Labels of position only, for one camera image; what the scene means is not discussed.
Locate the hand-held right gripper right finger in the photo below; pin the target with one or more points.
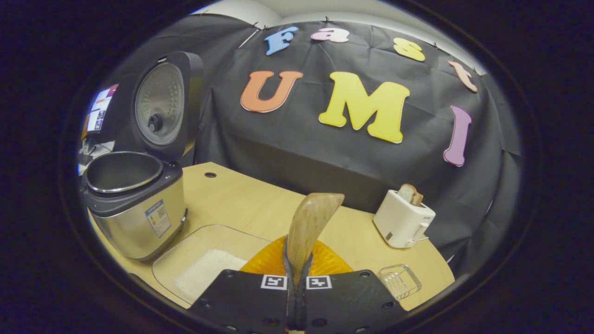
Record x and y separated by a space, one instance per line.
348 301

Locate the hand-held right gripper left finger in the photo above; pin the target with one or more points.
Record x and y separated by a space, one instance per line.
246 301

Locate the clear chopstick holder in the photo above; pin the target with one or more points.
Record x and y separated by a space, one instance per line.
392 278

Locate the white rice heap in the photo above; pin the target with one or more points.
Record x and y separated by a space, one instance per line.
204 273

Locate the wooden spoon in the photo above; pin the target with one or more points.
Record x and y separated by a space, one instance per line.
311 218

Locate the silver black rice cooker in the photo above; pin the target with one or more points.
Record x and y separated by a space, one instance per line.
134 218

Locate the clear plastic tray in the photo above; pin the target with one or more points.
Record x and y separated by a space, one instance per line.
204 236

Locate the white toaster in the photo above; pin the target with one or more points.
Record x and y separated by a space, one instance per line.
401 222

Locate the toasted bread slice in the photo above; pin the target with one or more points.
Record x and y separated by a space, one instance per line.
410 194

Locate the white side desk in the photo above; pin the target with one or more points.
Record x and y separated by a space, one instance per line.
100 149

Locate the computer monitor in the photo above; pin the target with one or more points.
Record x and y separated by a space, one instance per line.
100 109

